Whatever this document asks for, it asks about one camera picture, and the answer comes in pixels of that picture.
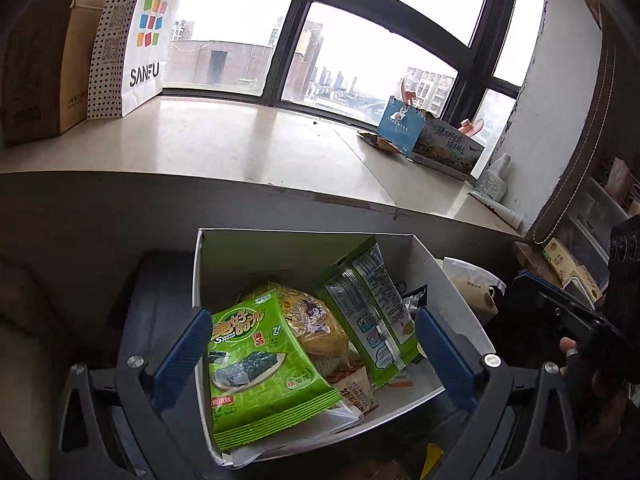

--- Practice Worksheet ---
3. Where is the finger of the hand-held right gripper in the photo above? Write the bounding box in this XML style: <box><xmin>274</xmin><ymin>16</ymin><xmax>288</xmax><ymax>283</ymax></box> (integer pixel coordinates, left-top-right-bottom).
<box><xmin>509</xmin><ymin>270</ymin><xmax>603</xmax><ymax>333</ymax></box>

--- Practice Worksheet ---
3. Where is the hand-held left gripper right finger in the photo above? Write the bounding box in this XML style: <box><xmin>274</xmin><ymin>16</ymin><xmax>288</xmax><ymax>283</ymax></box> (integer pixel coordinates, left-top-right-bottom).
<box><xmin>412</xmin><ymin>307</ymin><xmax>581</xmax><ymax>480</ymax></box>

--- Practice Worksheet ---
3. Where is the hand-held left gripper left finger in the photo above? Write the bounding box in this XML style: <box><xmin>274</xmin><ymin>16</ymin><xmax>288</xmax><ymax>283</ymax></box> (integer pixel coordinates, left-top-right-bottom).
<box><xmin>50</xmin><ymin>307</ymin><xmax>216</xmax><ymax>480</ymax></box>

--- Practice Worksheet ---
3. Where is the black silver snack packet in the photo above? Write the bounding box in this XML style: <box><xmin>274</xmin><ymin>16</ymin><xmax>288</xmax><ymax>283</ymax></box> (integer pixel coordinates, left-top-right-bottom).
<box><xmin>399</xmin><ymin>284</ymin><xmax>430</xmax><ymax>323</ymax></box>

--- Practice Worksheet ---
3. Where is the white cardboard box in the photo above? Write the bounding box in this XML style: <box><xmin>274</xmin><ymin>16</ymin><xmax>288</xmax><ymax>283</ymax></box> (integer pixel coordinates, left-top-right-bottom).
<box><xmin>192</xmin><ymin>227</ymin><xmax>497</xmax><ymax>469</ymax></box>

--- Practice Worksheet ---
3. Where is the green seaweed snack packet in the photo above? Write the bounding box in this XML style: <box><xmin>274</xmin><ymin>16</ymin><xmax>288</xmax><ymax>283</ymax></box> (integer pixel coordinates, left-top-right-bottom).
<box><xmin>207</xmin><ymin>289</ymin><xmax>344</xmax><ymax>453</ymax></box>

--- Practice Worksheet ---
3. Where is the green white snack packet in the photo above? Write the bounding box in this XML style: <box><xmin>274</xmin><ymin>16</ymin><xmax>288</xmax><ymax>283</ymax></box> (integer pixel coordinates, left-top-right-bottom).
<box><xmin>319</xmin><ymin>236</ymin><xmax>422</xmax><ymax>389</ymax></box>

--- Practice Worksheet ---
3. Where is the beige snack packet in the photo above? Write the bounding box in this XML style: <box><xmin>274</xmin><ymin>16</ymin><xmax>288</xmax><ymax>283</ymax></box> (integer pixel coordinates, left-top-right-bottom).
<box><xmin>330</xmin><ymin>364</ymin><xmax>379</xmax><ymax>417</ymax></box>

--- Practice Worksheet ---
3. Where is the yellow cartoon snack packet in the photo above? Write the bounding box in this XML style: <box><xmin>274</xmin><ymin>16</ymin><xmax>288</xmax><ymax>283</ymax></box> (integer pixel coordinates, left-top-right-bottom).
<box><xmin>249</xmin><ymin>280</ymin><xmax>351</xmax><ymax>361</ymax></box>

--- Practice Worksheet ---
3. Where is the person's right hand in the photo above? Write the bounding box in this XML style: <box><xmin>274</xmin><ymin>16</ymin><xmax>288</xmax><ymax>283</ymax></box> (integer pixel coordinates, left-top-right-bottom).
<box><xmin>559</xmin><ymin>337</ymin><xmax>628</xmax><ymax>453</ymax></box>

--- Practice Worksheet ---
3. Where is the small beige box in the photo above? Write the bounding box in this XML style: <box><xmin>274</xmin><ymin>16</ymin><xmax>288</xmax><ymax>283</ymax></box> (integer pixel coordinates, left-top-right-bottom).
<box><xmin>542</xmin><ymin>237</ymin><xmax>604</xmax><ymax>303</ymax></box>

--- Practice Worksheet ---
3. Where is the wooden shelf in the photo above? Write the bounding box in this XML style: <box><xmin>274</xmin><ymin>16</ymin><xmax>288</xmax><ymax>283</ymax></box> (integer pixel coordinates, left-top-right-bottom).
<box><xmin>512</xmin><ymin>241</ymin><xmax>553</xmax><ymax>273</ymax></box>

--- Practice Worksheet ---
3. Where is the beige tissue pack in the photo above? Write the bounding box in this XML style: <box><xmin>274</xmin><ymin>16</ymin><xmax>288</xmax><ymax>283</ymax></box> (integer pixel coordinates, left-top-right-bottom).
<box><xmin>442</xmin><ymin>257</ymin><xmax>507</xmax><ymax>327</ymax></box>

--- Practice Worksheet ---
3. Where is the clear plastic drawer unit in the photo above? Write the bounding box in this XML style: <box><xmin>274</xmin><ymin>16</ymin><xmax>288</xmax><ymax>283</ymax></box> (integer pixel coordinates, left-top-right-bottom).
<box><xmin>564</xmin><ymin>175</ymin><xmax>632</xmax><ymax>273</ymax></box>

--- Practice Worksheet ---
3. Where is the yellow green snack packet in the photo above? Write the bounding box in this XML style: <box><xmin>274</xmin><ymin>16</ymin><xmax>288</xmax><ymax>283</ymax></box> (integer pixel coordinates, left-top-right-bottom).
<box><xmin>419</xmin><ymin>442</ymin><xmax>445</xmax><ymax>480</ymax></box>

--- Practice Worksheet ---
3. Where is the white tube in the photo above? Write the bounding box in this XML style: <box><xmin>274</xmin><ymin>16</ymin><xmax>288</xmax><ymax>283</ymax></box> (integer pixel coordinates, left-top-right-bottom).
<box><xmin>467</xmin><ymin>192</ymin><xmax>524</xmax><ymax>232</ymax></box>

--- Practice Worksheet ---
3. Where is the white plastic bottle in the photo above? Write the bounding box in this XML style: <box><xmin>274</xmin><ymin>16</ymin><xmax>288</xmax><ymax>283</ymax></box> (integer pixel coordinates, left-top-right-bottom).
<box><xmin>472</xmin><ymin>153</ymin><xmax>512</xmax><ymax>202</ymax></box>

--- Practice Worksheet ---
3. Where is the blue printed tissue box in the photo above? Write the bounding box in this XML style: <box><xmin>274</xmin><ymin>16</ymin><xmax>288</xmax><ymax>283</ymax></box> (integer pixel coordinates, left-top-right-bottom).
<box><xmin>376</xmin><ymin>95</ymin><xmax>487</xmax><ymax>182</ymax></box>

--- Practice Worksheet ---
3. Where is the crumpled brown wrapper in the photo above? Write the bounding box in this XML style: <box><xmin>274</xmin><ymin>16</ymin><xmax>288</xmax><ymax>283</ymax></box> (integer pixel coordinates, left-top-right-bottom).
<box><xmin>356</xmin><ymin>129</ymin><xmax>402</xmax><ymax>154</ymax></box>

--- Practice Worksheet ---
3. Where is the white dotted paper bag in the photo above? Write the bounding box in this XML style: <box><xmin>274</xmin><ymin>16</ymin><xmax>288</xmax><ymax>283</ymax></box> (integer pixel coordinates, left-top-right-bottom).
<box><xmin>87</xmin><ymin>0</ymin><xmax>188</xmax><ymax>121</ymax></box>

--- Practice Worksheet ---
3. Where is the brown cardboard box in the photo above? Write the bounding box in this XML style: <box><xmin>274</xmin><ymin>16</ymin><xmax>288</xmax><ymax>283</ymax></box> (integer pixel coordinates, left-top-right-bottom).
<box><xmin>0</xmin><ymin>0</ymin><xmax>110</xmax><ymax>147</ymax></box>

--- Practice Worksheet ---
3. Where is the black window frame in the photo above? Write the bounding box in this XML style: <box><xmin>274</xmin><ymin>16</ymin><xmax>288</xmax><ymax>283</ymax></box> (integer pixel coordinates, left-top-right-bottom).
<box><xmin>160</xmin><ymin>0</ymin><xmax>526</xmax><ymax>131</ymax></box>

